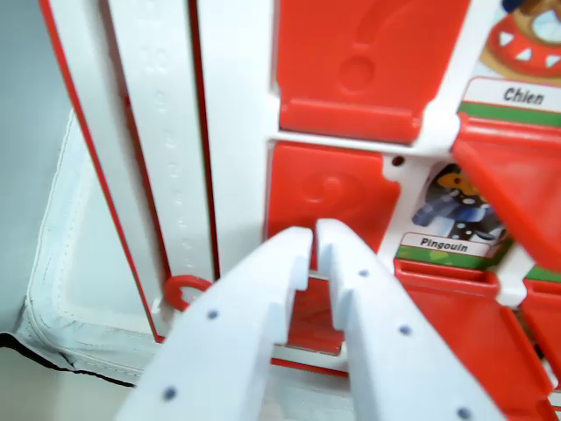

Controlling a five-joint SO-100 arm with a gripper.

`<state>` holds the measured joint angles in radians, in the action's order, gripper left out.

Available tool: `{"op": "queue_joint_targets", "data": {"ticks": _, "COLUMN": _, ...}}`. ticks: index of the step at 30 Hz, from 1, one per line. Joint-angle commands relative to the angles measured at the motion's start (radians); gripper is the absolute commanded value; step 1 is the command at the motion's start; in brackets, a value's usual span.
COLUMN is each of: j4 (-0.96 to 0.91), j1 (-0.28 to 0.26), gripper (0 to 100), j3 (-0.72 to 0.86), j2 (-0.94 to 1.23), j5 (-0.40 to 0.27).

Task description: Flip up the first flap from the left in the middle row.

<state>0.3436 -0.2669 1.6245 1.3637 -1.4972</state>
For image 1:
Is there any red plastic flap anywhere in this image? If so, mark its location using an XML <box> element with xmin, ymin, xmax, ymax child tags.
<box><xmin>266</xmin><ymin>142</ymin><xmax>402</xmax><ymax>269</ymax></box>
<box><xmin>393</xmin><ymin>258</ymin><xmax>556</xmax><ymax>421</ymax></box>
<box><xmin>451</xmin><ymin>112</ymin><xmax>561</xmax><ymax>274</ymax></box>
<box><xmin>272</xmin><ymin>0</ymin><xmax>472</xmax><ymax>145</ymax></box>

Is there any penguin picture card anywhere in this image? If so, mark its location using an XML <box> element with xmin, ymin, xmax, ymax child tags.
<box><xmin>394</xmin><ymin>161</ymin><xmax>515</xmax><ymax>272</ymax></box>

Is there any dog picture card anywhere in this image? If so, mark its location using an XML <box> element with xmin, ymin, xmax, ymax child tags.
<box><xmin>455</xmin><ymin>0</ymin><xmax>561</xmax><ymax>129</ymax></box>

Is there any red and white game board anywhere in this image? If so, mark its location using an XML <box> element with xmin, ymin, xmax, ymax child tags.
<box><xmin>38</xmin><ymin>0</ymin><xmax>561</xmax><ymax>421</ymax></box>

